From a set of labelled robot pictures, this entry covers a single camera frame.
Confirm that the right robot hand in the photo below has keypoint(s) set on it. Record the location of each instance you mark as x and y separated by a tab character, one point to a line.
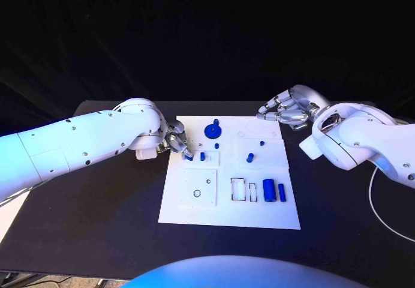
292	114

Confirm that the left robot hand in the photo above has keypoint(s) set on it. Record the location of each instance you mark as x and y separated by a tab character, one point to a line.
175	139

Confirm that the blue block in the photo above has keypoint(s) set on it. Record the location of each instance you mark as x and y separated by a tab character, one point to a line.
202	156
189	158

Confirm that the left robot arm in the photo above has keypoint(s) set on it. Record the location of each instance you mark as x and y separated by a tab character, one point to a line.
81	139

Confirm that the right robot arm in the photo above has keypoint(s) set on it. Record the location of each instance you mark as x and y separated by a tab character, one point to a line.
364	135

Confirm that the white task board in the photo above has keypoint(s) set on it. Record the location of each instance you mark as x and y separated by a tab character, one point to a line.
227	213

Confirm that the blue gear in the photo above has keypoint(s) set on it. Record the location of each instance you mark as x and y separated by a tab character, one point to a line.
212	131

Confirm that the small blue plug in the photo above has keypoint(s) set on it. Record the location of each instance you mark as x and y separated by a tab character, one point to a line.
215	122

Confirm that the short blue cylinder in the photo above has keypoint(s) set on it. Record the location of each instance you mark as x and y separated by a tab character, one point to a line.
250	157

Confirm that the large blue cylinder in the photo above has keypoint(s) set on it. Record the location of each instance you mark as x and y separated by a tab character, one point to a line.
269	190

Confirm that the slim long blue cylinder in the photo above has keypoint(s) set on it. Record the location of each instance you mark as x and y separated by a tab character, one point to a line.
283	192

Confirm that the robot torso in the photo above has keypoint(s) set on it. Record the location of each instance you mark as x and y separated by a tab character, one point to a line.
243	274

